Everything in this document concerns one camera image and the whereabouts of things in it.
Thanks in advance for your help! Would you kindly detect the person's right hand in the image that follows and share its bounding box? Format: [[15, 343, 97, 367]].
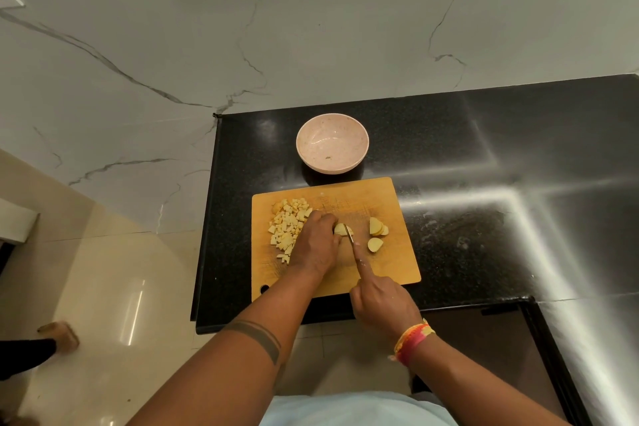
[[349, 240, 424, 344]]

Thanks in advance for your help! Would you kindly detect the person's left hand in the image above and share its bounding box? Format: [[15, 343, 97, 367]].
[[288, 210, 344, 280]]

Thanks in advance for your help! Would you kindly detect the pile of diced potato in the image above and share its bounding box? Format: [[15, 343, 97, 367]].
[[268, 198, 314, 265]]

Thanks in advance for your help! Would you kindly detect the pink speckled bowl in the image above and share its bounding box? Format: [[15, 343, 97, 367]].
[[295, 112, 371, 174]]

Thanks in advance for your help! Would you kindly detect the person's left forearm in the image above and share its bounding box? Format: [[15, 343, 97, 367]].
[[127, 270, 320, 426]]

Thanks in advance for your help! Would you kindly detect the wooden cutting board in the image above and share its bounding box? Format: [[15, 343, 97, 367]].
[[250, 176, 422, 303]]

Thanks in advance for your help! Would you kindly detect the red orange thread bracelet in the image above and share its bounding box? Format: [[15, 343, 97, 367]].
[[388, 319, 436, 367]]

